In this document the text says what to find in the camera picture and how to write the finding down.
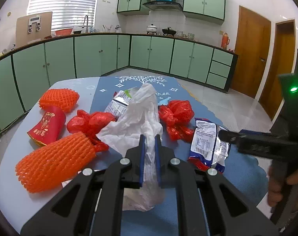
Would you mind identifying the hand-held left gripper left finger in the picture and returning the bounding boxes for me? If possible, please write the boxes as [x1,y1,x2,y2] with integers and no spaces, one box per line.
[20,135,146,236]

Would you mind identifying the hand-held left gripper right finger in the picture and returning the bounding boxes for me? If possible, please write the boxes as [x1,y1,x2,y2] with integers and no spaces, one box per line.
[154,135,279,236]

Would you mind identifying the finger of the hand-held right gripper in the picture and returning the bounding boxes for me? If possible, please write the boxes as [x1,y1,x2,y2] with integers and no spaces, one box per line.
[219,128,241,146]

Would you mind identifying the blue white snack packet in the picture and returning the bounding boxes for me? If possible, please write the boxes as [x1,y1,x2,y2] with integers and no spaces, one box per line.
[187,117,231,175]

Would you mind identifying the white plastic bag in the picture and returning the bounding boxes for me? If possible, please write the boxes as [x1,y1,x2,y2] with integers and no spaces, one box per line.
[96,83,165,212]

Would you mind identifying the red plastic bag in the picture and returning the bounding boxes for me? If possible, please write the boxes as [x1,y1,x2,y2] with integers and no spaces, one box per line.
[67,110,117,153]
[158,100,195,143]

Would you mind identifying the silver white snack packet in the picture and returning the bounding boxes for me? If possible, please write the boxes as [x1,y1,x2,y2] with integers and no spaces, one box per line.
[103,88,139,123]

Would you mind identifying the orange foam fruit net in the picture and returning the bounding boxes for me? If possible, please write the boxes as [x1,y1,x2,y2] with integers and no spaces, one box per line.
[15,131,96,193]
[38,88,80,113]

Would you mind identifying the red paper cup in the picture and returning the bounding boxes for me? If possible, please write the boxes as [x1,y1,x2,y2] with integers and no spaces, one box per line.
[27,106,66,148]

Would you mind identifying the person's right hand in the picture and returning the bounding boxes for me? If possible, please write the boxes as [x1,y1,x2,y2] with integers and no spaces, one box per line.
[267,165,298,207]

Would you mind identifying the blue table mat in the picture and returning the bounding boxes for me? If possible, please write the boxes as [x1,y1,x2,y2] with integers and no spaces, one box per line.
[89,75,268,236]

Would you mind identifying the wooden door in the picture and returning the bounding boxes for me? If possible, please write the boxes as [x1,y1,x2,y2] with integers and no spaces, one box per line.
[230,5,271,99]
[258,20,297,121]

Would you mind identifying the red thermos flask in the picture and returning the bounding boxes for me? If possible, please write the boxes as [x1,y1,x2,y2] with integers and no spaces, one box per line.
[221,32,230,50]

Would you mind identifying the green lower kitchen cabinets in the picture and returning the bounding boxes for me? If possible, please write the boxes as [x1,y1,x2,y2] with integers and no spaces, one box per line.
[0,33,238,140]

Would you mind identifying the green kitchen cabinets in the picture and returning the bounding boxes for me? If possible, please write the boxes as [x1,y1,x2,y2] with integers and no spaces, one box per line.
[0,33,238,140]
[116,0,225,25]

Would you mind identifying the green upper kitchen cabinets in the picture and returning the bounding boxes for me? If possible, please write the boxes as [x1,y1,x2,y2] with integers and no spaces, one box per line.
[116,0,225,25]

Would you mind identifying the black range hood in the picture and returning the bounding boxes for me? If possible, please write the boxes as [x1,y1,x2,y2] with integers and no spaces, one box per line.
[142,1,184,11]

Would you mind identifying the metal kitchen faucet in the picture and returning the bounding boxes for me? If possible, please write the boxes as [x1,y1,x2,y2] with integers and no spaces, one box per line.
[82,15,90,33]

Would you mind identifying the red plastic basin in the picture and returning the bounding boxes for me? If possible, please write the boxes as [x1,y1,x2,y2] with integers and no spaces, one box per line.
[54,28,73,36]

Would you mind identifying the wooden cutting board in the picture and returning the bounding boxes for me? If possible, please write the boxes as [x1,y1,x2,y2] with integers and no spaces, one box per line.
[16,11,53,46]

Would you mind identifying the white window blinds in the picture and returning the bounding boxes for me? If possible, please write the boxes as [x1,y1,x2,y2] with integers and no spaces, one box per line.
[27,0,101,30]

